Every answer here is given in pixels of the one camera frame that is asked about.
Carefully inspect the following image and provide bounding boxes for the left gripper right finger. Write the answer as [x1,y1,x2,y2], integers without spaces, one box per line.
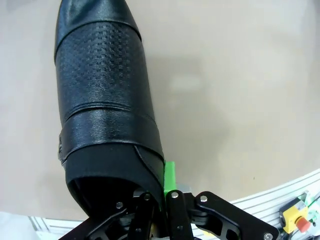
[163,161,280,240]

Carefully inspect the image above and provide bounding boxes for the black buckle strap leather shoe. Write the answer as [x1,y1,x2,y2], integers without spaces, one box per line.
[53,0,166,222]

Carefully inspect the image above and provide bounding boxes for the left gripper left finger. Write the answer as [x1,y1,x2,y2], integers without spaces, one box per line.
[58,191,161,240]

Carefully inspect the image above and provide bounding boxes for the yellow emergency stop box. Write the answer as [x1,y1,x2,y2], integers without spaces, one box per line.
[281,198,313,233]

